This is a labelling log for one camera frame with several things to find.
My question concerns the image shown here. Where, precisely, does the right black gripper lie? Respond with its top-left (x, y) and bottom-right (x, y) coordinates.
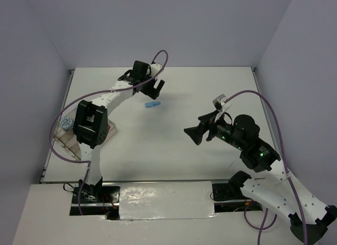
top-left (183, 109), bottom-right (245, 150)

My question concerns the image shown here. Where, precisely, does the blue translucent eraser case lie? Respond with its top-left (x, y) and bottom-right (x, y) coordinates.
top-left (145, 101), bottom-right (161, 108)

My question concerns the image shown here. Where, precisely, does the blue slime jar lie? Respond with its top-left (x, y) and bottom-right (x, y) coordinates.
top-left (59, 116), bottom-right (74, 131)

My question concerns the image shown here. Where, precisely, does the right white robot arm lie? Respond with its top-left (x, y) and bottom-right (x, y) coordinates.
top-left (184, 112), bottom-right (336, 244)

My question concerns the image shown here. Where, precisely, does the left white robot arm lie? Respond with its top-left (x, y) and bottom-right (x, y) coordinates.
top-left (73, 61), bottom-right (165, 202)

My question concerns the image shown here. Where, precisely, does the white base cover plate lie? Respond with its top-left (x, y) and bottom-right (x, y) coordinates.
top-left (119, 181), bottom-right (216, 220)

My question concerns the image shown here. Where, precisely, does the clear brown three-compartment organizer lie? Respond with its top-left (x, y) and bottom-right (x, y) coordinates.
top-left (54, 115), bottom-right (117, 161)

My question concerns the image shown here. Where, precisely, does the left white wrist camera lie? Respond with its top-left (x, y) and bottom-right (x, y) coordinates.
top-left (147, 63), bottom-right (164, 78)

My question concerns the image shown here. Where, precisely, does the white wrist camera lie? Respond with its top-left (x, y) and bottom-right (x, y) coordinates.
top-left (212, 94), bottom-right (232, 122)
top-left (147, 63), bottom-right (164, 78)

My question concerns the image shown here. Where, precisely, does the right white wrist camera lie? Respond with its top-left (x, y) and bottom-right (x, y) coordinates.
top-left (212, 94), bottom-right (232, 122)

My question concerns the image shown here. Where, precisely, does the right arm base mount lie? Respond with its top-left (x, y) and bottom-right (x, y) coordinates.
top-left (210, 171), bottom-right (262, 213)

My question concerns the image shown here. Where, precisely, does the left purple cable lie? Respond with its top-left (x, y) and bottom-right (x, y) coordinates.
top-left (49, 50), bottom-right (169, 216)

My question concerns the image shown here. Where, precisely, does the purple cable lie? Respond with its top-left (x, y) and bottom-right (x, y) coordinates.
top-left (49, 50), bottom-right (169, 216)
top-left (226, 90), bottom-right (310, 245)

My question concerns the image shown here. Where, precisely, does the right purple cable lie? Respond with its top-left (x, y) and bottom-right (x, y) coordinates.
top-left (226, 90), bottom-right (310, 245)

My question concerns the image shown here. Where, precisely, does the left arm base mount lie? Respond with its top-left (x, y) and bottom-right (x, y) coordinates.
top-left (63, 183), bottom-right (121, 220)

